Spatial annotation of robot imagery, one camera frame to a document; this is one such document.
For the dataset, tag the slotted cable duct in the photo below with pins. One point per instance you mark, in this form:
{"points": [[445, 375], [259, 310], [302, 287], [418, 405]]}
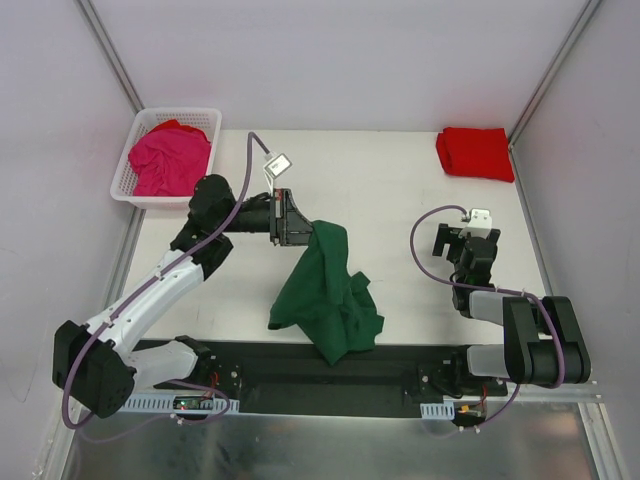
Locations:
{"points": [[172, 403], [444, 411]]}

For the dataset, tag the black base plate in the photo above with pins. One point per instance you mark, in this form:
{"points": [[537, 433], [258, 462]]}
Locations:
{"points": [[390, 381]]}

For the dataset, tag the right aluminium corner post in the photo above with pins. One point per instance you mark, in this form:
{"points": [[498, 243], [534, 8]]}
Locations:
{"points": [[582, 21]]}

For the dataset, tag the aluminium corner post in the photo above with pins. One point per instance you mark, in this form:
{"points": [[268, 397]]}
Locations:
{"points": [[95, 25], [582, 21]]}

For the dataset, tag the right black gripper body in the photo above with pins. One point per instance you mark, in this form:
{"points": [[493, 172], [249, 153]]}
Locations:
{"points": [[451, 239]]}

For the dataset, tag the green t-shirt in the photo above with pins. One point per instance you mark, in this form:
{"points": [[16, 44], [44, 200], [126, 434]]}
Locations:
{"points": [[331, 306]]}

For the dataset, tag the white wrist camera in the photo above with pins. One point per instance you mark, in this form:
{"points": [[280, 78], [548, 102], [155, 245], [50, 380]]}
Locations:
{"points": [[476, 223], [276, 165]]}

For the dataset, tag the folded red t-shirt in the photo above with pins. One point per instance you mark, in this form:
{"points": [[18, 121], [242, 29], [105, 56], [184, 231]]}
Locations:
{"points": [[475, 153]]}

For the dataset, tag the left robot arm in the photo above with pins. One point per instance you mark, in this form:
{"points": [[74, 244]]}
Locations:
{"points": [[98, 364]]}

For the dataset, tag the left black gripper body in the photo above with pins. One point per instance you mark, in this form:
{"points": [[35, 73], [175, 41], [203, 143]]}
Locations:
{"points": [[279, 218]]}

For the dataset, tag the right slotted cable duct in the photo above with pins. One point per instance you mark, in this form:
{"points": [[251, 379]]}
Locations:
{"points": [[444, 411]]}

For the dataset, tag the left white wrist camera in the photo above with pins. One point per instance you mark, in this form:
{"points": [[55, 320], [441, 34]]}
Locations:
{"points": [[276, 165]]}

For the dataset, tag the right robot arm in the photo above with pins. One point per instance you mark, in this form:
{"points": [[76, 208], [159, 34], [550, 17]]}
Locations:
{"points": [[542, 341]]}

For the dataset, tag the left slotted cable duct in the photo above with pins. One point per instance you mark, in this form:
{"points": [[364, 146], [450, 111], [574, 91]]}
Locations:
{"points": [[172, 403]]}

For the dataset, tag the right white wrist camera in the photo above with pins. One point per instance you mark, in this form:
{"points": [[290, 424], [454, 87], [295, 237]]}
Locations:
{"points": [[476, 223]]}

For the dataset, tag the left aluminium corner post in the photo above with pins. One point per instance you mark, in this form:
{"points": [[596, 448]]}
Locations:
{"points": [[95, 25]]}

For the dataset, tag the pink t-shirt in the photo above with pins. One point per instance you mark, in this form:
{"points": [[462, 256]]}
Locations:
{"points": [[169, 160]]}

